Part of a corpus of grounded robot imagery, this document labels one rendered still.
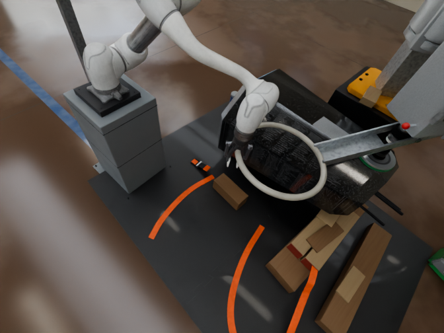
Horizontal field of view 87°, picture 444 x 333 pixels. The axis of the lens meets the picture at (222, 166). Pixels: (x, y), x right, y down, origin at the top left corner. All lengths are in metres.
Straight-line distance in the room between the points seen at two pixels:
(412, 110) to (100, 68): 1.55
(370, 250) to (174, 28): 2.01
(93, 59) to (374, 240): 2.30
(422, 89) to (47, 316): 2.36
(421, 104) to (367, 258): 1.25
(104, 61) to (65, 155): 1.27
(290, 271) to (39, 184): 2.09
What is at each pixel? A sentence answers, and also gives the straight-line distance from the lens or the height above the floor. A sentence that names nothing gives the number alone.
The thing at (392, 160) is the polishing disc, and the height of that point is 0.85.
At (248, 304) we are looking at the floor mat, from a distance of 1.87.
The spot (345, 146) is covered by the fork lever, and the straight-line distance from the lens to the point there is 1.45.
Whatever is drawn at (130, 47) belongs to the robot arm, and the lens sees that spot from 1.54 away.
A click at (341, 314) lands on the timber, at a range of 1.99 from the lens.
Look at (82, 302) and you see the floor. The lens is 1.97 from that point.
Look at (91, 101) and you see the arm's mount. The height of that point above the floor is 0.84.
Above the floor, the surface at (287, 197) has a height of 0.94.
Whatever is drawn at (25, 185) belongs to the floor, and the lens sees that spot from 2.50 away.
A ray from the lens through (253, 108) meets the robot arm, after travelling 0.94.
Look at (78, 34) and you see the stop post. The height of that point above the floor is 0.73.
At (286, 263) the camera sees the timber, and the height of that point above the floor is 0.13.
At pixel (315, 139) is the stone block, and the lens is 1.63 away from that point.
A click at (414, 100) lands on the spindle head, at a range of 1.40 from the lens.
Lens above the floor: 1.83
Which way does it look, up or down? 55 degrees down
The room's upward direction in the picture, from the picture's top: 11 degrees clockwise
